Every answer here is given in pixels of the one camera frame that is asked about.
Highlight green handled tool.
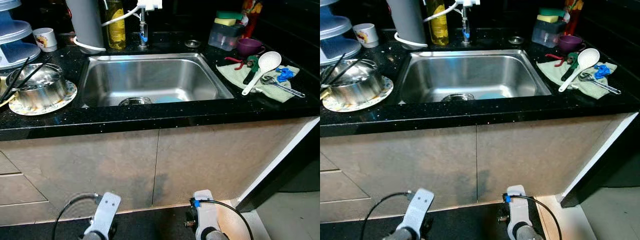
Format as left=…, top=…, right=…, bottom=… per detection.
left=242, top=55, right=261, bottom=86
left=561, top=51, right=580, bottom=82

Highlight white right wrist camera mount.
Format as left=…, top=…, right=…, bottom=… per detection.
left=192, top=190, right=221, bottom=240
left=506, top=185, right=533, bottom=236

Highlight black chopstick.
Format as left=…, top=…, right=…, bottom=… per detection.
left=2, top=60, right=51, bottom=101
left=320, top=52, right=346, bottom=86
left=0, top=56, right=31, bottom=103
left=325, top=57, right=366, bottom=86

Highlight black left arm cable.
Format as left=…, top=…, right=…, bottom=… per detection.
left=360, top=191, right=415, bottom=240
left=51, top=192, right=103, bottom=240

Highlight black floor mat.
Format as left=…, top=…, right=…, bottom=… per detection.
left=0, top=200, right=251, bottom=240
left=320, top=195, right=551, bottom=240

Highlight shallow grey drawer front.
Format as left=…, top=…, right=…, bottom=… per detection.
left=0, top=150, right=25, bottom=176
left=320, top=152, right=342, bottom=172

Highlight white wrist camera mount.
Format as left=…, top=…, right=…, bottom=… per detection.
left=397, top=187, right=435, bottom=236
left=192, top=190, right=221, bottom=240
left=90, top=192, right=122, bottom=238
left=506, top=185, right=533, bottom=236

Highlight floral patterned plate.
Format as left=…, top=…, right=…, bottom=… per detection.
left=322, top=76, right=394, bottom=113
left=7, top=80, right=78, bottom=117

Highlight steel faucet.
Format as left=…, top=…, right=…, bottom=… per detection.
left=460, top=5, right=472, bottom=46
left=138, top=7, right=151, bottom=49

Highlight white tiered storage rack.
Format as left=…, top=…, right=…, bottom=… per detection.
left=0, top=0, right=42, bottom=71
left=320, top=0, right=362, bottom=66

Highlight steel adjustable wrench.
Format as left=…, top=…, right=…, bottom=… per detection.
left=260, top=76, right=307, bottom=99
left=578, top=72, right=622, bottom=96

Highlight clear plastic container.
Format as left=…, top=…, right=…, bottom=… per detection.
left=531, top=20, right=568, bottom=49
left=207, top=22, right=246, bottom=52

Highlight blue plastic clip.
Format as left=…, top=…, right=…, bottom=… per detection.
left=592, top=64, right=613, bottom=80
left=275, top=67, right=296, bottom=83

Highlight small steel pot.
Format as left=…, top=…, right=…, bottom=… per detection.
left=5, top=62, right=69, bottom=111
left=322, top=59, right=383, bottom=106

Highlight yellow oil bottle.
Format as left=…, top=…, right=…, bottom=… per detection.
left=103, top=0, right=127, bottom=51
left=426, top=0, right=449, bottom=47

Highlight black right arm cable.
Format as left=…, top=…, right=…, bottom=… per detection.
left=190, top=198, right=255, bottom=240
left=504, top=194, right=563, bottom=240

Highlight grey thermos jug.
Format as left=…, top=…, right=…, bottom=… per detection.
left=65, top=0, right=107, bottom=51
left=386, top=0, right=428, bottom=47

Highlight red handled pliers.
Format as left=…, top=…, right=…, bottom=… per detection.
left=224, top=56, right=248, bottom=71
left=545, top=52, right=568, bottom=67

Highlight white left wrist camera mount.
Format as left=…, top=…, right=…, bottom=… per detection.
left=90, top=192, right=122, bottom=238
left=397, top=187, right=435, bottom=236

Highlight red printed bottle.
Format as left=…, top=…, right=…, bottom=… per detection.
left=240, top=0, right=263, bottom=41
left=562, top=0, right=585, bottom=37

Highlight light green cloth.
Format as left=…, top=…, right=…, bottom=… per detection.
left=537, top=58, right=618, bottom=100
left=216, top=61, right=301, bottom=103

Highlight stainless steel sink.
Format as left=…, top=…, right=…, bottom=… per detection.
left=398, top=48, right=552, bottom=105
left=77, top=51, right=236, bottom=108

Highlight perforated steel steamer pot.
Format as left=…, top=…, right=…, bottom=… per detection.
left=441, top=92, right=476, bottom=103
left=117, top=96, right=152, bottom=107

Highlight deep grey drawer front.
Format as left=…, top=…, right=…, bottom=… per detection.
left=0, top=172, right=50, bottom=207
left=320, top=171, right=372, bottom=205

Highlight white hose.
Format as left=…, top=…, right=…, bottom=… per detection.
left=394, top=0, right=463, bottom=49
left=72, top=0, right=143, bottom=54

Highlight white plastic ladle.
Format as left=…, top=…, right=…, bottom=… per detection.
left=241, top=51, right=282, bottom=97
left=558, top=48, right=601, bottom=93

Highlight white printed mug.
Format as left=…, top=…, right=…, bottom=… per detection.
left=352, top=23, right=379, bottom=49
left=32, top=27, right=58, bottom=53

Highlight grey stone cabinet front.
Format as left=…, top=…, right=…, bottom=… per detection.
left=320, top=112, right=640, bottom=206
left=0, top=117, right=321, bottom=211

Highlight purple cup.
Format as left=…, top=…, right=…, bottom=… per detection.
left=236, top=37, right=266, bottom=57
left=557, top=34, right=585, bottom=53

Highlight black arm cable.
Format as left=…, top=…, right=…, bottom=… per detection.
left=360, top=191, right=415, bottom=240
left=504, top=194, right=563, bottom=240
left=190, top=198, right=255, bottom=240
left=51, top=192, right=103, bottom=240

